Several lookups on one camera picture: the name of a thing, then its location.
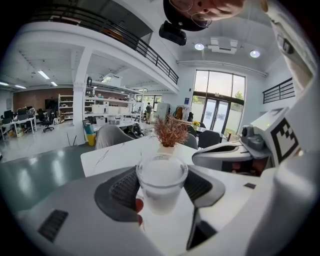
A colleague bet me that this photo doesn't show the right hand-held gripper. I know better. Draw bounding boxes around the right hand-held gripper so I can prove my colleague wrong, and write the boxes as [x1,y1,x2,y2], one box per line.
[191,106,301,176]

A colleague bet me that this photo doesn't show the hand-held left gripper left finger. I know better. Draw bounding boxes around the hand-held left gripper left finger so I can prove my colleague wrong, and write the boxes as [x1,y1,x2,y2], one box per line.
[15,165,156,256]

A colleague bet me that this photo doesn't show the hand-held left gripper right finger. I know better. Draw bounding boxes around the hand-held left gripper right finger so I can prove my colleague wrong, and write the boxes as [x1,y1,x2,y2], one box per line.
[183,164,278,256]

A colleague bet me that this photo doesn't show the white cup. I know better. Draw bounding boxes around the white cup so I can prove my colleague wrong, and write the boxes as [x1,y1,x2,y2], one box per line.
[135,153,189,216]

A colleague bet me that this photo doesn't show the black dining chair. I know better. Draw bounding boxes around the black dining chair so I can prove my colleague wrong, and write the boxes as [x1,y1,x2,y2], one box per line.
[197,129,222,150]

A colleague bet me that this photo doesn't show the grey upholstered chair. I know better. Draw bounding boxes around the grey upholstered chair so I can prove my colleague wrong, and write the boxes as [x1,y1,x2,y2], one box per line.
[94,124,136,151]
[186,133,199,151]

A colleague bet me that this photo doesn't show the potted reddish dried plant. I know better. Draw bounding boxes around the potted reddish dried plant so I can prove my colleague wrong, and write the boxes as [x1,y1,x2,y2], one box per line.
[153,112,190,155]

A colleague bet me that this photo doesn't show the glass entrance doors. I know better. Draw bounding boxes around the glass entrance doors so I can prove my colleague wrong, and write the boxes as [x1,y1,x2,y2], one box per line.
[192,69,246,137]

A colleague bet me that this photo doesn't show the white marble dining table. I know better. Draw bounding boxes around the white marble dining table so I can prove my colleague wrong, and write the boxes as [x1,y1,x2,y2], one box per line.
[80,135,201,178]

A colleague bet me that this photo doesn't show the white refrigerator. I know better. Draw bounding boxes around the white refrigerator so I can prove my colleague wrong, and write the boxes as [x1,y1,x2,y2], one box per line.
[156,102,171,121]

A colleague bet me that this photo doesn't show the yellow bin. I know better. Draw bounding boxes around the yellow bin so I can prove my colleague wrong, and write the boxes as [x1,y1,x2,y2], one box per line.
[84,124,97,147]

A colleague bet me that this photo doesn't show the short black railing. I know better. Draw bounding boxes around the short black railing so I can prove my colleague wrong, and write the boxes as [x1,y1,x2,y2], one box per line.
[262,77,296,105]

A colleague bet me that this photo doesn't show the black office chair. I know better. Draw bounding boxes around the black office chair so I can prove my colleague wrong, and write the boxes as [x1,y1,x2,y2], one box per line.
[41,109,56,133]

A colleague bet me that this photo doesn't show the white office desks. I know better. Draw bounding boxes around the white office desks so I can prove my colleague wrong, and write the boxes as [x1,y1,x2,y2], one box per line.
[0,107,38,142]

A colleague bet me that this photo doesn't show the white open shelf unit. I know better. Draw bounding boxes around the white open shelf unit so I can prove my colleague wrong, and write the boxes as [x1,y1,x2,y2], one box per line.
[57,93,75,122]

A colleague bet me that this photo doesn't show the white storage shelving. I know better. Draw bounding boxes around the white storage shelving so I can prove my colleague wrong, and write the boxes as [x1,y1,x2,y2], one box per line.
[84,74,145,126]

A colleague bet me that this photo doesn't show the white ceiling air conditioner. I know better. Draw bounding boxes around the white ceiling air conditioner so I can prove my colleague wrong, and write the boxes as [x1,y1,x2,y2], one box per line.
[206,36,239,55]

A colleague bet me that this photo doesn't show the black balcony railing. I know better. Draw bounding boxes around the black balcony railing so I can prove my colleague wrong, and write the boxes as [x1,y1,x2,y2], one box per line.
[26,3,180,86]

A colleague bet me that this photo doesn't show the person's thin-rimmed glasses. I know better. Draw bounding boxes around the person's thin-rimmed glasses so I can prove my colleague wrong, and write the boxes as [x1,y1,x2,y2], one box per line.
[169,0,213,28]

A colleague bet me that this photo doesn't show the person's face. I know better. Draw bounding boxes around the person's face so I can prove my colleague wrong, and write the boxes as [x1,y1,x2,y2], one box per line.
[163,0,245,32]

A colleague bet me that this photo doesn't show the black wall screen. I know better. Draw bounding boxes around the black wall screen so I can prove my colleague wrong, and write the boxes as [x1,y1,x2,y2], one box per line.
[44,98,60,110]

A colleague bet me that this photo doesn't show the black head-worn camera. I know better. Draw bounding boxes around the black head-worn camera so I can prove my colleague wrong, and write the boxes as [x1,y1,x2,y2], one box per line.
[158,20,188,46]

